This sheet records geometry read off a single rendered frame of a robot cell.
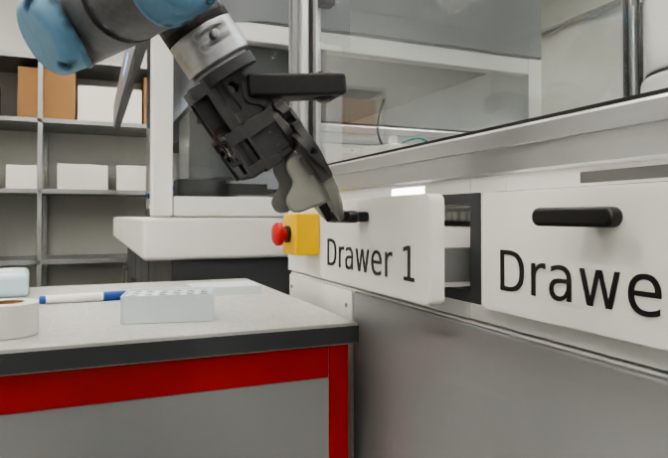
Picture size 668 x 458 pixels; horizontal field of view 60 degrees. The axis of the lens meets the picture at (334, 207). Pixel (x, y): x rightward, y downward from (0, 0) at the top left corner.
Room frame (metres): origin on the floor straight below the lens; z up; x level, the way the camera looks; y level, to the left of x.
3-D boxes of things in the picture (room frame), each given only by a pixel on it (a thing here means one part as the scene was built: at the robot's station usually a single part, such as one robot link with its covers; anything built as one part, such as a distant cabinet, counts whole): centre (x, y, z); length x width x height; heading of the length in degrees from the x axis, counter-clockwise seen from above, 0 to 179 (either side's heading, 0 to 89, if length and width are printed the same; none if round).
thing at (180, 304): (0.83, 0.24, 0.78); 0.12 x 0.08 x 0.04; 103
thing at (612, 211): (0.41, -0.18, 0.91); 0.07 x 0.04 x 0.01; 23
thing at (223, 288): (1.11, 0.21, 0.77); 0.13 x 0.09 x 0.02; 113
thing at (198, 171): (2.42, 0.27, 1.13); 1.78 x 1.14 x 0.45; 23
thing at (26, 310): (0.71, 0.40, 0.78); 0.07 x 0.07 x 0.04
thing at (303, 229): (1.01, 0.06, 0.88); 0.07 x 0.05 x 0.07; 23
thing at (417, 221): (0.70, -0.04, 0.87); 0.29 x 0.02 x 0.11; 23
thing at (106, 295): (0.99, 0.42, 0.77); 0.14 x 0.02 x 0.02; 118
